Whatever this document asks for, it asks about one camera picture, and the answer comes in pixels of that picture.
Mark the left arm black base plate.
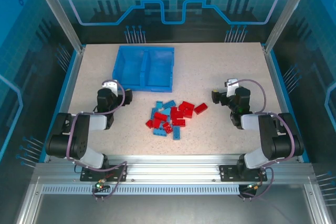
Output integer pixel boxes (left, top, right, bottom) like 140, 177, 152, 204
79, 164, 129, 183

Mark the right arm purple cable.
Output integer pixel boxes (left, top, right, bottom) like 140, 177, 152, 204
227, 78, 295, 201

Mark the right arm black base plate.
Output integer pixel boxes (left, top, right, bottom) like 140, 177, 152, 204
218, 164, 269, 183

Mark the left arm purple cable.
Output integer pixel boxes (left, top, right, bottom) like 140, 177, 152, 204
65, 79, 129, 201

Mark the aluminium side rail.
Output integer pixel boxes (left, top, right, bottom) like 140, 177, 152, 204
261, 44, 303, 163
39, 46, 86, 163

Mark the wide aluminium mounting rail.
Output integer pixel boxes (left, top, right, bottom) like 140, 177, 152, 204
35, 155, 317, 183

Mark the blue two-compartment plastic bin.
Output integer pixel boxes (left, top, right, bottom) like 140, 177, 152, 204
112, 45, 175, 93

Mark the slotted aluminium cable duct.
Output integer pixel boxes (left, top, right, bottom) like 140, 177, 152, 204
41, 185, 242, 196

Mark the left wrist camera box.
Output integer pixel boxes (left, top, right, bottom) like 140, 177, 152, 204
101, 79, 119, 96

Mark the aluminium frame post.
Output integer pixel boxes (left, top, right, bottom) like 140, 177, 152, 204
263, 0, 317, 55
29, 0, 86, 53

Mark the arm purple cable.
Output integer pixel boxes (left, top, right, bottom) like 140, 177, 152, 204
65, 79, 129, 201
227, 78, 295, 201

